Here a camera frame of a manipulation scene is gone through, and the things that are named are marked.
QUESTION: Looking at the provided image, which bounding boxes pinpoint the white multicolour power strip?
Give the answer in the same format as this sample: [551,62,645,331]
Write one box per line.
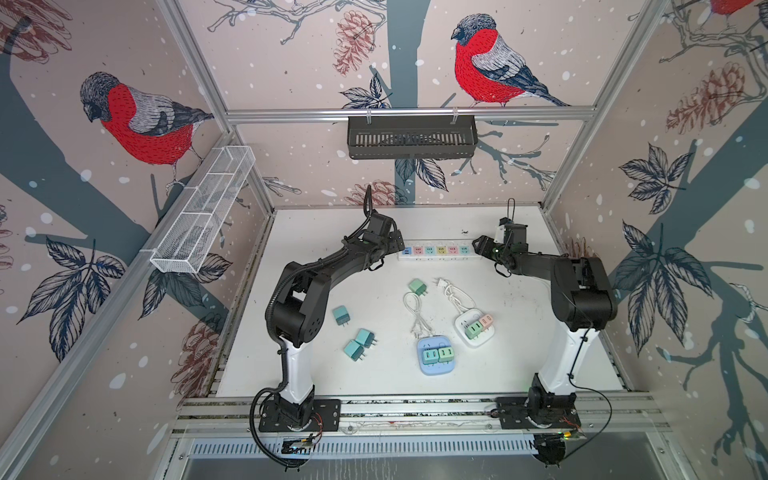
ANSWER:
[397,240,480,261]

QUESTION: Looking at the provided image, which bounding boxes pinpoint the pink plug adapter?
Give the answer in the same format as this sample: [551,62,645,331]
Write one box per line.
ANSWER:
[479,314,493,330]

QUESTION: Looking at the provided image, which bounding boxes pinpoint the white square socket hub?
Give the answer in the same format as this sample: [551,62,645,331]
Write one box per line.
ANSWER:
[454,308,496,349]

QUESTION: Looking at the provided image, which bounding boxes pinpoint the blue square socket hub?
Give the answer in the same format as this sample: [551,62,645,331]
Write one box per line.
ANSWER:
[417,335,456,376]

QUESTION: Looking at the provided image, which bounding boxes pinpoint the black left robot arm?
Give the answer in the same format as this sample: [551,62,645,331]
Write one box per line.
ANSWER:
[248,186,405,471]

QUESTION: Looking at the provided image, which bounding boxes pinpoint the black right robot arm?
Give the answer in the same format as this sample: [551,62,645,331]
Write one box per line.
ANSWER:
[472,198,617,467]

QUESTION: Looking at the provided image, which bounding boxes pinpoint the white hub cable with plug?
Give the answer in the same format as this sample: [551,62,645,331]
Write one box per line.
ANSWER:
[434,277,476,317]

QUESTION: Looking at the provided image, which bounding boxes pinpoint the white blue hub cable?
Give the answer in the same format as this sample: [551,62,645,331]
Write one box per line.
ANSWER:
[401,292,436,340]

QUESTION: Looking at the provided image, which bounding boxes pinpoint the black hanging wire basket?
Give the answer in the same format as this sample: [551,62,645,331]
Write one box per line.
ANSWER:
[347,115,478,160]

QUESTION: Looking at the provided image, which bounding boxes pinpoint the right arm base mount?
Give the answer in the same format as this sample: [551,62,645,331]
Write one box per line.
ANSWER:
[495,393,582,430]

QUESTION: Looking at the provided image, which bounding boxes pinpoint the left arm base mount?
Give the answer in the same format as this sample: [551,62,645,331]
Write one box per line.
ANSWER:
[257,396,341,433]

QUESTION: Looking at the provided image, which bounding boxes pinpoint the white wire mesh shelf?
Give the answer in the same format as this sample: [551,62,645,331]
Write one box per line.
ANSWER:
[150,145,255,274]

